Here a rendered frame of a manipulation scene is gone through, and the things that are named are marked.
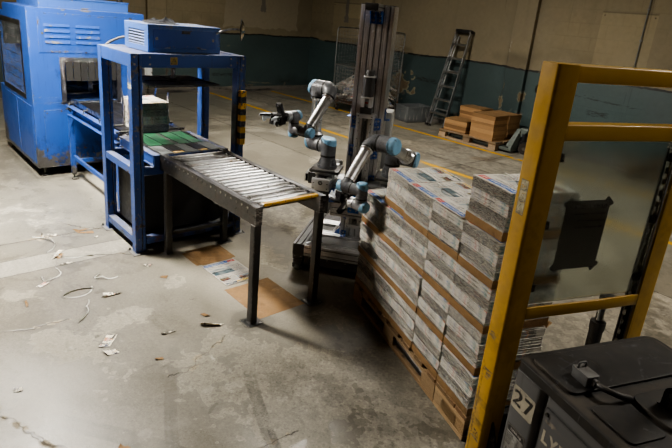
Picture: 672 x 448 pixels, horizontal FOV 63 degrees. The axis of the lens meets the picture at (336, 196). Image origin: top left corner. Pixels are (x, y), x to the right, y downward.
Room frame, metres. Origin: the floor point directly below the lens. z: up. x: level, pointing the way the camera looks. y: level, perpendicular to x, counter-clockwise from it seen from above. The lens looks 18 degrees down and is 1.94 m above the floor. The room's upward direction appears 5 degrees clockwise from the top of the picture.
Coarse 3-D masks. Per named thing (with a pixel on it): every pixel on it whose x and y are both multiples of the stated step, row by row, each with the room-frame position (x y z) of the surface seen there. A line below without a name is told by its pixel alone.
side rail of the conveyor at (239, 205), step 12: (168, 156) 4.02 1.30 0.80; (168, 168) 3.94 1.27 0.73; (180, 168) 3.79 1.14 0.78; (192, 168) 3.76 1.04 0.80; (180, 180) 3.79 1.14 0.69; (192, 180) 3.66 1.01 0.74; (204, 180) 3.53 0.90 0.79; (204, 192) 3.53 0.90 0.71; (216, 192) 3.41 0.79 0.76; (228, 192) 3.31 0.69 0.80; (228, 204) 3.30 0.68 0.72; (240, 204) 3.19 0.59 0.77; (252, 204) 3.12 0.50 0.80; (240, 216) 3.19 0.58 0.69; (252, 216) 3.09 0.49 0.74
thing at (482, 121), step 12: (468, 108) 9.96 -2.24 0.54; (480, 108) 9.91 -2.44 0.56; (456, 120) 9.64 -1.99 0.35; (468, 120) 9.69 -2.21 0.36; (480, 120) 9.30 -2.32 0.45; (492, 120) 9.13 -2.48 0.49; (504, 120) 9.29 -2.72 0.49; (516, 120) 9.51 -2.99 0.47; (444, 132) 9.78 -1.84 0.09; (456, 132) 9.62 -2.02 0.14; (468, 132) 9.57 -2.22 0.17; (480, 132) 9.26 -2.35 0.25; (492, 132) 9.09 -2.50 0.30; (504, 132) 9.31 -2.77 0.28; (492, 144) 9.04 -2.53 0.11; (504, 144) 9.24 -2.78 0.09
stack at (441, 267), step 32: (384, 192) 3.53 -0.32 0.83; (384, 224) 3.23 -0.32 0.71; (384, 256) 3.17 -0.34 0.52; (416, 256) 2.83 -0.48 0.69; (448, 256) 2.55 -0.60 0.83; (384, 288) 3.13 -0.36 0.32; (416, 288) 2.77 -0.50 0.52; (448, 288) 2.51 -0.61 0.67; (384, 320) 3.07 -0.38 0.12; (416, 320) 2.74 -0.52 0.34
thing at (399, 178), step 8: (392, 168) 3.29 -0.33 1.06; (400, 168) 3.30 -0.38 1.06; (408, 168) 3.33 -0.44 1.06; (392, 176) 3.23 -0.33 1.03; (400, 176) 3.14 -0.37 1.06; (408, 176) 3.14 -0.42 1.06; (416, 176) 3.16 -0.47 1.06; (424, 176) 3.19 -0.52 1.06; (392, 184) 3.23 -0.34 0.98; (400, 184) 3.13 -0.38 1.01; (392, 192) 3.22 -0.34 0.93; (400, 192) 3.13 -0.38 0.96; (392, 200) 3.20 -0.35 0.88; (400, 200) 3.12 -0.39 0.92
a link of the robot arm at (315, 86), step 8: (312, 80) 4.15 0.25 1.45; (320, 80) 4.12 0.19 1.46; (312, 88) 4.11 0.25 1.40; (320, 88) 4.07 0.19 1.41; (312, 96) 4.11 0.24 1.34; (320, 96) 4.09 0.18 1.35; (312, 104) 4.13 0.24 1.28; (312, 112) 4.12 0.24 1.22; (320, 120) 4.12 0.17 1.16; (320, 128) 4.13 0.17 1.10; (320, 136) 4.11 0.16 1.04; (312, 144) 4.09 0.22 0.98
